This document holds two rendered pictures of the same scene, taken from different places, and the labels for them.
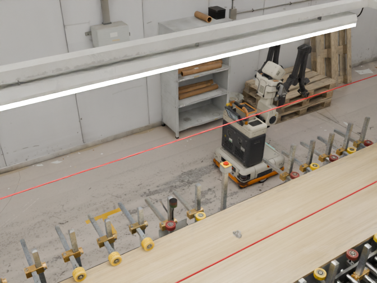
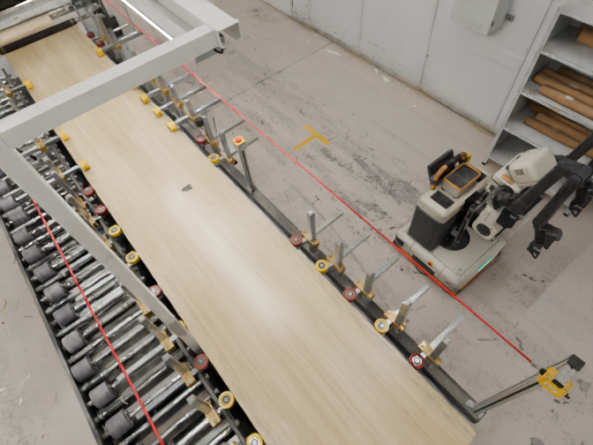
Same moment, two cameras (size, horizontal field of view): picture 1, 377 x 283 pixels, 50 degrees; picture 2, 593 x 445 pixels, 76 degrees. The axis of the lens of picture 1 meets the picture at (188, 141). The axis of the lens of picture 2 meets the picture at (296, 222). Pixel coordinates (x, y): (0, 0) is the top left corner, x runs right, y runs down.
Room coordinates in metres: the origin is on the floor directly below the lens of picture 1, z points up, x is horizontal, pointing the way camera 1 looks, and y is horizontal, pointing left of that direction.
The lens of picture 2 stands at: (2.86, -2.24, 3.01)
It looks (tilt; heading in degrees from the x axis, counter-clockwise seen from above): 56 degrees down; 88
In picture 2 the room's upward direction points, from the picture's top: 7 degrees counter-clockwise
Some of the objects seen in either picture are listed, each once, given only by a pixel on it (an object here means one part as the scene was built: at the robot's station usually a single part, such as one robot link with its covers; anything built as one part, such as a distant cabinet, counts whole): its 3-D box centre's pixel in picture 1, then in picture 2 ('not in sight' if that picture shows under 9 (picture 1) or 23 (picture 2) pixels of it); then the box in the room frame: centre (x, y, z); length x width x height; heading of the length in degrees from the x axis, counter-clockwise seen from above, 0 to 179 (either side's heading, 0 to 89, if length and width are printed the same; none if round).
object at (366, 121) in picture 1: (362, 137); (435, 353); (3.52, -1.78, 0.89); 0.04 x 0.04 x 0.48; 32
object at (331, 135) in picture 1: (327, 154); (367, 290); (3.25, -1.35, 0.87); 0.04 x 0.04 x 0.48; 32
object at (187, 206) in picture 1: (187, 206); (236, 150); (2.52, 0.01, 0.84); 0.43 x 0.03 x 0.04; 32
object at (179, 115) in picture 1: (195, 76); (577, 114); (5.30, -0.10, 0.78); 0.90 x 0.45 x 1.55; 122
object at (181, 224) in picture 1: (173, 228); not in sight; (2.37, 0.12, 0.75); 0.26 x 0.01 x 0.10; 122
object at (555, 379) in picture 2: not in sight; (506, 396); (3.65, -2.06, 1.20); 0.15 x 0.12 x 1.00; 122
